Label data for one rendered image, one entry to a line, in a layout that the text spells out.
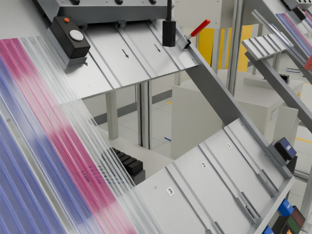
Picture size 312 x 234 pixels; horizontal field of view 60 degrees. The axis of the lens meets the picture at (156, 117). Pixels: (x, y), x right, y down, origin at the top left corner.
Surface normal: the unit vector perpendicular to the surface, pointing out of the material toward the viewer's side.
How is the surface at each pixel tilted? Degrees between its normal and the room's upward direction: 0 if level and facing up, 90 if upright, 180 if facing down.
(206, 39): 90
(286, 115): 90
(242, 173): 43
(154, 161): 0
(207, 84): 90
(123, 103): 90
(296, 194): 0
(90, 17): 133
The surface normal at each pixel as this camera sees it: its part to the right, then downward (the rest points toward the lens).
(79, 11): 0.55, 0.81
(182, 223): 0.51, -0.51
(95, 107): 0.76, 0.25
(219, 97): -0.65, 0.29
